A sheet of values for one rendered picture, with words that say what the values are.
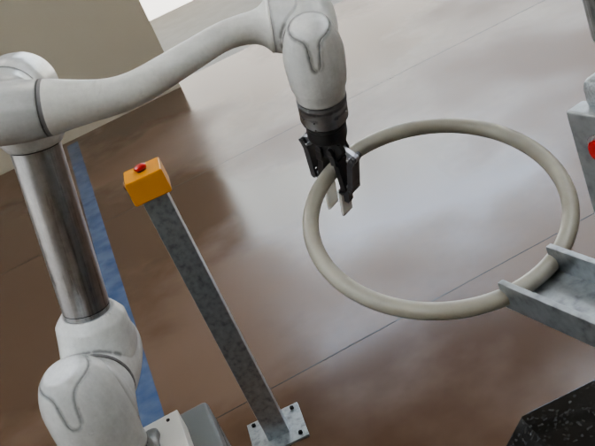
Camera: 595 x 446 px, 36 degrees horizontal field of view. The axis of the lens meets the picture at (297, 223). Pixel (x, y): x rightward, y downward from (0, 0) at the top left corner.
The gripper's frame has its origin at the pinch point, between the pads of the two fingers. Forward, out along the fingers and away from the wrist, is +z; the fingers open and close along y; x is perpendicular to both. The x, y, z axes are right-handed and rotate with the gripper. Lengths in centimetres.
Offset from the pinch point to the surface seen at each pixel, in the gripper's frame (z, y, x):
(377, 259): 172, -80, 103
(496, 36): 225, -149, 327
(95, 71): 293, -456, 230
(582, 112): -62, 58, -22
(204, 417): 44, -16, -38
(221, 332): 105, -68, 8
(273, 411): 138, -53, 7
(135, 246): 233, -235, 82
